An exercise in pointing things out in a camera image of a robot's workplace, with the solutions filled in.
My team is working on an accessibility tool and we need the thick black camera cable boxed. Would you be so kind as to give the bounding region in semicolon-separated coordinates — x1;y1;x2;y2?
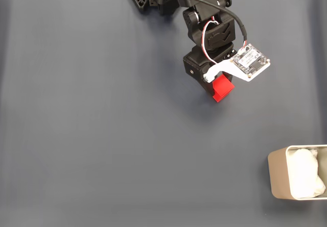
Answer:
155;0;248;49

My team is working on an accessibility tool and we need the camera board on white mount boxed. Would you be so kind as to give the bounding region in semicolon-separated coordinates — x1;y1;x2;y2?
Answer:
203;43;271;83

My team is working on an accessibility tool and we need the beige metal box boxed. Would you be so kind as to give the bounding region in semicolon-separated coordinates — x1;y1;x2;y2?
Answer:
267;144;327;201

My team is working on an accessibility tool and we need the grey-blue table mat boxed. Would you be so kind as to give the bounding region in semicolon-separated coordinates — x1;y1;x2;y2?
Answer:
0;0;327;227

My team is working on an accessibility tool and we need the white cloth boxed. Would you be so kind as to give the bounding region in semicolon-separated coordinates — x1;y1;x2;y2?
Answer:
288;148;326;199

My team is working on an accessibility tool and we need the red cube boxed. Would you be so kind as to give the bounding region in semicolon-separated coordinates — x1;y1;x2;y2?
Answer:
212;74;235;103

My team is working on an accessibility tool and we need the white and red servo wire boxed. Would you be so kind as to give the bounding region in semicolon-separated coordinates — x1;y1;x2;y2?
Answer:
201;0;233;65

